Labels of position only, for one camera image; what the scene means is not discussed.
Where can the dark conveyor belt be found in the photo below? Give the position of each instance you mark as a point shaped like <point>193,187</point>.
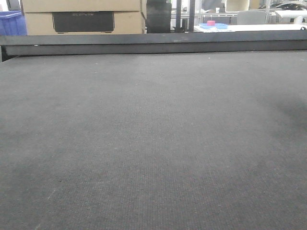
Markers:
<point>211,141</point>

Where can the lower cardboard box with print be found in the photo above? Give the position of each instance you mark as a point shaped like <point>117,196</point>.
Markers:
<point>85,23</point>

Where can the upper cardboard box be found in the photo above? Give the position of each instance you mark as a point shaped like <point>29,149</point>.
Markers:
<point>83,5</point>

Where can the white background table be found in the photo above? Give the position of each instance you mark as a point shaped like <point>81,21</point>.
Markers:
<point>256,27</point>

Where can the black cabinet block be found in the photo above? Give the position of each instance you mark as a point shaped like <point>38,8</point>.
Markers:
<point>158,16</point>

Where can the blue flat tray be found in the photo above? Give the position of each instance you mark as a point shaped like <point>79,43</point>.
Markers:
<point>217,26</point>

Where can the pink tape roll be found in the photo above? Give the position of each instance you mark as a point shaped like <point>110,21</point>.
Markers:
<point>211,23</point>

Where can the white curved desk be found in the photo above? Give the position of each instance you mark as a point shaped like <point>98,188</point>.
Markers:
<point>290,16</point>

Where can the blue plastic crate background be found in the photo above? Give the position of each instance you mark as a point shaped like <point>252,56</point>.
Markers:
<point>12,23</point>

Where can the black vertical post pair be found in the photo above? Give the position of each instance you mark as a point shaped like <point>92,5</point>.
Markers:
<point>184,22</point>

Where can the black conveyor side rail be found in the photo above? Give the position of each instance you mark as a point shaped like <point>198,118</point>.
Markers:
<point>195,42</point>

